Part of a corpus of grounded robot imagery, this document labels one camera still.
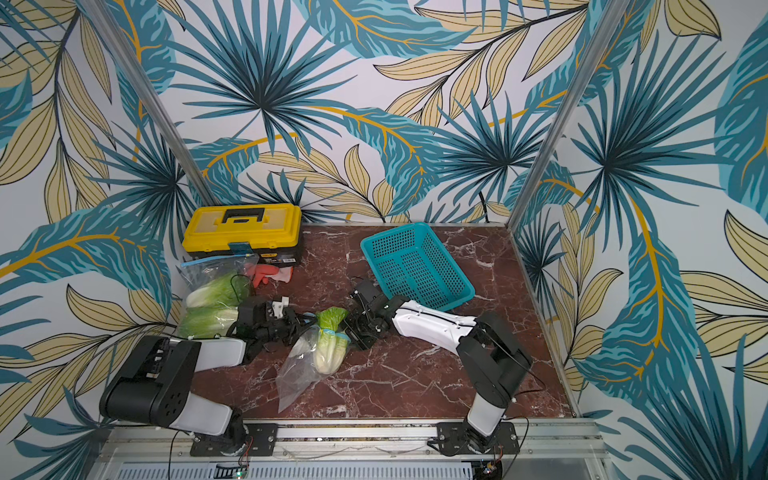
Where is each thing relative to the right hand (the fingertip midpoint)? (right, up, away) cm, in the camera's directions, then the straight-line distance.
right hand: (336, 335), depth 82 cm
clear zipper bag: (-10, -8, -3) cm, 13 cm away
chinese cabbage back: (-1, -2, -2) cm, 3 cm away
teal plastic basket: (+24, +19, +26) cm, 40 cm away
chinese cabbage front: (-35, +11, +8) cm, 38 cm away
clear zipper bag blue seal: (-54, +15, +23) cm, 61 cm away
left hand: (-6, +3, +5) cm, 9 cm away
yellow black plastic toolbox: (-23, +30, +15) cm, 40 cm away
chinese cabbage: (-37, +4, +2) cm, 37 cm away
